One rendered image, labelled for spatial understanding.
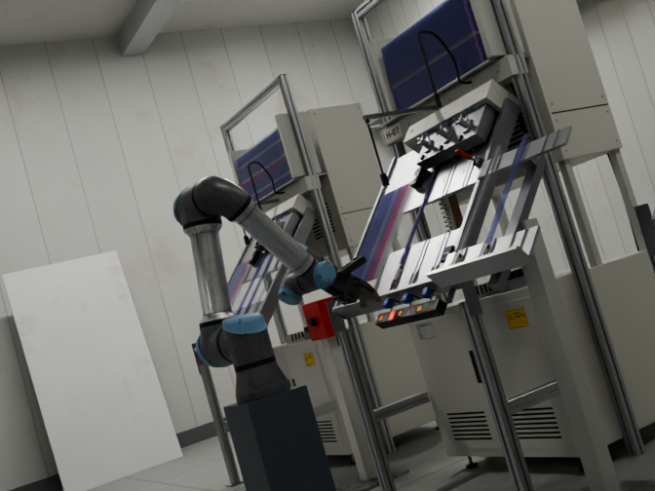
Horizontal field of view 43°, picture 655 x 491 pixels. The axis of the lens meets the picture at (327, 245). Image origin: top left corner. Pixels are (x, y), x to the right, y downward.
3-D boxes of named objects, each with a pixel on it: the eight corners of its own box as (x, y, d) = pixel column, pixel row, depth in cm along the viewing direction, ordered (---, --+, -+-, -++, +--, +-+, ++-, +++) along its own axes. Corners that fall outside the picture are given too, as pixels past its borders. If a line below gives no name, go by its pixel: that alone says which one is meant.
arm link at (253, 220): (225, 157, 232) (345, 266, 249) (206, 169, 240) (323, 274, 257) (205, 186, 226) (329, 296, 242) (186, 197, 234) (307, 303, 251)
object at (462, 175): (490, 187, 268) (479, 179, 267) (380, 233, 324) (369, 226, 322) (517, 108, 282) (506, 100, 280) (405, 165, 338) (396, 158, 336)
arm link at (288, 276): (290, 289, 248) (302, 259, 254) (270, 296, 257) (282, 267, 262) (310, 302, 251) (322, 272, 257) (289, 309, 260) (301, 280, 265)
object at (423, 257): (452, 282, 252) (444, 277, 251) (342, 313, 308) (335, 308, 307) (470, 230, 260) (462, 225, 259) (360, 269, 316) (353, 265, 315)
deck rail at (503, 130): (461, 288, 251) (446, 279, 249) (457, 289, 253) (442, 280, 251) (520, 107, 280) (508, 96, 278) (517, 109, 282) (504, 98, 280)
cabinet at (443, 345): (588, 476, 260) (529, 286, 265) (450, 472, 319) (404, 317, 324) (709, 414, 294) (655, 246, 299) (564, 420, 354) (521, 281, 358)
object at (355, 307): (457, 289, 253) (440, 279, 250) (347, 319, 309) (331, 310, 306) (458, 286, 253) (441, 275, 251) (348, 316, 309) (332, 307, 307)
